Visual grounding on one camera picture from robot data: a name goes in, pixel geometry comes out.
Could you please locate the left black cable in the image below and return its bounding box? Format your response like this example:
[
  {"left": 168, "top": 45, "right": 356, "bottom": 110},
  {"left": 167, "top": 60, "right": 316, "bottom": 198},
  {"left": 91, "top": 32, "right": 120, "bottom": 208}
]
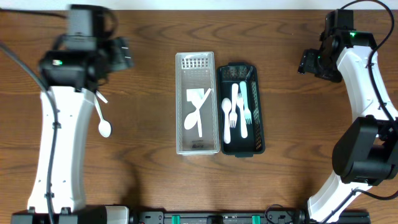
[{"left": 0, "top": 7, "right": 68, "bottom": 224}]

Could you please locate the right black cable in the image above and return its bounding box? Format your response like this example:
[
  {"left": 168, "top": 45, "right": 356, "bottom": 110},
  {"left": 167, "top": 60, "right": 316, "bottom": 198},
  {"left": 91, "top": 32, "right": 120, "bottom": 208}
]
[{"left": 341, "top": 0, "right": 398, "bottom": 128}]

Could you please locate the clear perforated plastic basket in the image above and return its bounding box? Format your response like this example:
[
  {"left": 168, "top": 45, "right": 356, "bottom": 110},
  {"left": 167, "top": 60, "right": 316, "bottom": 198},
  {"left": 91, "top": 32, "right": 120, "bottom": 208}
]
[{"left": 175, "top": 52, "right": 220, "bottom": 156}]

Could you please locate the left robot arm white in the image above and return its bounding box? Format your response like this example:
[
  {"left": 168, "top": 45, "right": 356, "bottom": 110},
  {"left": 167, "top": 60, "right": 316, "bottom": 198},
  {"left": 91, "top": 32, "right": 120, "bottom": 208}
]
[{"left": 11, "top": 37, "right": 133, "bottom": 223}]

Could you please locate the white plastic spoon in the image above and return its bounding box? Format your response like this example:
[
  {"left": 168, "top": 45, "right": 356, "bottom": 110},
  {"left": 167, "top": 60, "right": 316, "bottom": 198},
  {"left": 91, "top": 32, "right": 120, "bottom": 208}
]
[
  {"left": 191, "top": 90, "right": 202, "bottom": 138},
  {"left": 95, "top": 91, "right": 108, "bottom": 104},
  {"left": 221, "top": 98, "right": 231, "bottom": 144},
  {"left": 184, "top": 88, "right": 211, "bottom": 129},
  {"left": 94, "top": 98, "right": 112, "bottom": 138}
]

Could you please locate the dark green perforated basket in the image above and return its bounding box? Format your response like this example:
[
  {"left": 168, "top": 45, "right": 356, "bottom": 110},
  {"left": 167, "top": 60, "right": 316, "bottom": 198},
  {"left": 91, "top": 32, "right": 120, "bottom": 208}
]
[{"left": 216, "top": 62, "right": 266, "bottom": 157}]

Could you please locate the white plastic fork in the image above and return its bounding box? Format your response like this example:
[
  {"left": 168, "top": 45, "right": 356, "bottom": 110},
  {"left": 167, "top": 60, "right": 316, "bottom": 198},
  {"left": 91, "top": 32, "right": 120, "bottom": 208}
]
[
  {"left": 237, "top": 93, "right": 248, "bottom": 139},
  {"left": 229, "top": 83, "right": 239, "bottom": 128},
  {"left": 239, "top": 81, "right": 252, "bottom": 124}
]

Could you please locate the black cable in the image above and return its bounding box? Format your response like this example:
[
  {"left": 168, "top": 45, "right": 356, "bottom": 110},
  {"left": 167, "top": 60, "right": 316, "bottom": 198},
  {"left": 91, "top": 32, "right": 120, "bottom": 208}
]
[
  {"left": 0, "top": 7, "right": 68, "bottom": 224},
  {"left": 341, "top": 0, "right": 398, "bottom": 128}
]

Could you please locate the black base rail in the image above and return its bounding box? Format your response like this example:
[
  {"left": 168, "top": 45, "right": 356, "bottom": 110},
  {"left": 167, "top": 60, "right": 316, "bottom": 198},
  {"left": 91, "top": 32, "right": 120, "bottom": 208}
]
[{"left": 133, "top": 210, "right": 371, "bottom": 224}]

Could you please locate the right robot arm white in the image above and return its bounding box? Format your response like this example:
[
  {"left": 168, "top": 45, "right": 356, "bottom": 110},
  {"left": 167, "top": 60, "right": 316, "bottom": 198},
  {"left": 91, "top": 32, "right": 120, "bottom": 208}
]
[{"left": 299, "top": 31, "right": 397, "bottom": 223}]

